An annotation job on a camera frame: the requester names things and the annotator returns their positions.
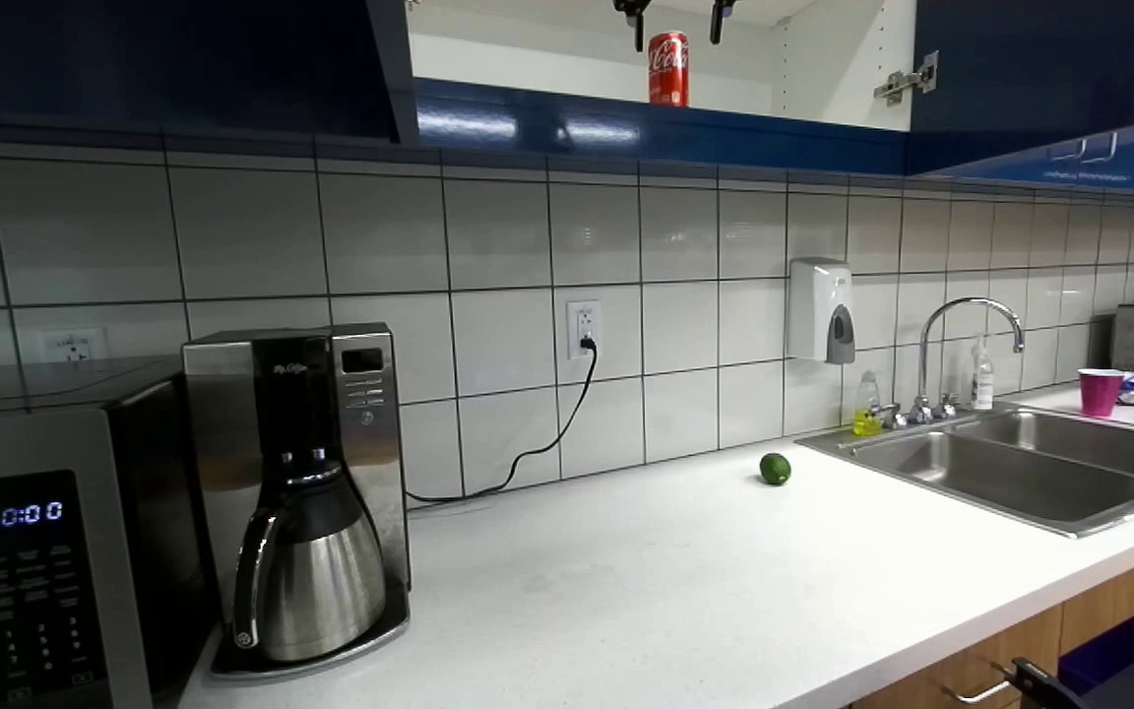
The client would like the red cola can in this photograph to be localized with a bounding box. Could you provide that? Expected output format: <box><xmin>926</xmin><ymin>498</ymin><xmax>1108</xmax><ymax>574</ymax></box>
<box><xmin>647</xmin><ymin>27</ymin><xmax>695</xmax><ymax>116</ymax></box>

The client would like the metal cabinet hinge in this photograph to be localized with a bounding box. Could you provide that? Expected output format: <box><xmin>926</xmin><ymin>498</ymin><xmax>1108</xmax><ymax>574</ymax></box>
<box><xmin>871</xmin><ymin>47</ymin><xmax>945</xmax><ymax>112</ymax></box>

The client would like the blue cabinet door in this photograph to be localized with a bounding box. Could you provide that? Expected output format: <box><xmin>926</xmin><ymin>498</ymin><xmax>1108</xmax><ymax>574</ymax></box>
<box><xmin>907</xmin><ymin>0</ymin><xmax>1134</xmax><ymax>200</ymax></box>

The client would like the closed blue upper cabinet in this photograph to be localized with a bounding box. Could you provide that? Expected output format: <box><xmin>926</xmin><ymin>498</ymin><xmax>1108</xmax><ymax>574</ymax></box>
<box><xmin>0</xmin><ymin>0</ymin><xmax>403</xmax><ymax>146</ymax></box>

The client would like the wooden lower cabinet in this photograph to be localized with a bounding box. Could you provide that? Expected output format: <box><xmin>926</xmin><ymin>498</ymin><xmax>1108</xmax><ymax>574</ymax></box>
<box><xmin>846</xmin><ymin>535</ymin><xmax>1134</xmax><ymax>709</ymax></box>

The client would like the white soap dispenser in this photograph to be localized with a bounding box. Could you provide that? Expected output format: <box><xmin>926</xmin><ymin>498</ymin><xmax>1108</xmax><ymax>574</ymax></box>
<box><xmin>783</xmin><ymin>257</ymin><xmax>859</xmax><ymax>369</ymax></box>

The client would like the yellow dish soap bottle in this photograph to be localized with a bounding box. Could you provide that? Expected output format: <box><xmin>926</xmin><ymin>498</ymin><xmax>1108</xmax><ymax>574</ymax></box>
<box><xmin>846</xmin><ymin>367</ymin><xmax>889</xmax><ymax>440</ymax></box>

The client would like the chrome faucet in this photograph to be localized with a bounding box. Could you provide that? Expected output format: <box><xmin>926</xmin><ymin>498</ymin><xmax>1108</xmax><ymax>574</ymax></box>
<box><xmin>882</xmin><ymin>291</ymin><xmax>1032</xmax><ymax>433</ymax></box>

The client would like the small white bottle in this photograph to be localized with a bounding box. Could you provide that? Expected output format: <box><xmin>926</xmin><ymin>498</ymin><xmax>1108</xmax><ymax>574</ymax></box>
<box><xmin>968</xmin><ymin>342</ymin><xmax>999</xmax><ymax>414</ymax></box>

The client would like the green lime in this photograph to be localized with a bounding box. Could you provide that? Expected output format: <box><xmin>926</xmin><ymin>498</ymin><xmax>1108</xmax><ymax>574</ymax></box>
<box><xmin>755</xmin><ymin>446</ymin><xmax>794</xmax><ymax>492</ymax></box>

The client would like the black steel coffee maker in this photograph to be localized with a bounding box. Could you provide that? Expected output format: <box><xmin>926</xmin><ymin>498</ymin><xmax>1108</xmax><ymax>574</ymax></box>
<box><xmin>180</xmin><ymin>320</ymin><xmax>418</xmax><ymax>683</ymax></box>

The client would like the pink cup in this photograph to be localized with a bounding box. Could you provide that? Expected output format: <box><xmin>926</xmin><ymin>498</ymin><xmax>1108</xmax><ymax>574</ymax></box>
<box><xmin>1074</xmin><ymin>367</ymin><xmax>1125</xmax><ymax>423</ymax></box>

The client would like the stainless steel sink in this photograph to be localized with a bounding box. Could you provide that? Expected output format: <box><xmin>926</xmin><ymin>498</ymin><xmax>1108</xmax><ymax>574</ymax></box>
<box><xmin>809</xmin><ymin>404</ymin><xmax>1134</xmax><ymax>541</ymax></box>

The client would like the steel coffee carafe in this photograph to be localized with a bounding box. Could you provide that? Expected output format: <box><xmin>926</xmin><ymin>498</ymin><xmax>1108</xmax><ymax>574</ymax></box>
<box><xmin>230</xmin><ymin>451</ymin><xmax>395</xmax><ymax>670</ymax></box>

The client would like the black stand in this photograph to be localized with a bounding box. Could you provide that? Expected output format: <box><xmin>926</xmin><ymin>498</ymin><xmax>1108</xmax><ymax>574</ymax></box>
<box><xmin>991</xmin><ymin>654</ymin><xmax>1134</xmax><ymax>709</ymax></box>

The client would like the dark blue bin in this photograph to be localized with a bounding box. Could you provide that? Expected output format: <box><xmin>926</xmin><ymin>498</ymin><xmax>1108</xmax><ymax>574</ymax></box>
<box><xmin>1056</xmin><ymin>606</ymin><xmax>1134</xmax><ymax>703</ymax></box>

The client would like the black steel microwave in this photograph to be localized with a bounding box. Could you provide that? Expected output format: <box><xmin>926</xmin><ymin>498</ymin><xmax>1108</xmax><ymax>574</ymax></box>
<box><xmin>0</xmin><ymin>367</ymin><xmax>217</xmax><ymax>709</ymax></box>

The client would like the white wall outlet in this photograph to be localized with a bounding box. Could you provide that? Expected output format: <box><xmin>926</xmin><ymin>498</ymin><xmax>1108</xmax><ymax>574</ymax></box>
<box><xmin>45</xmin><ymin>324</ymin><xmax>115</xmax><ymax>376</ymax></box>
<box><xmin>563</xmin><ymin>301</ymin><xmax>605</xmax><ymax>367</ymax></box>

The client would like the black power cord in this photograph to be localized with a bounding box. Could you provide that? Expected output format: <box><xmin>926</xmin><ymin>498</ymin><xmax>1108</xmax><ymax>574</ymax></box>
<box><xmin>403</xmin><ymin>334</ymin><xmax>604</xmax><ymax>511</ymax></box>

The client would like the metal drawer handle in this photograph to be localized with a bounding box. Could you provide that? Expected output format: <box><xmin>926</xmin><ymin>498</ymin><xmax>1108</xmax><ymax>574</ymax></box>
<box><xmin>940</xmin><ymin>673</ymin><xmax>1019</xmax><ymax>709</ymax></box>

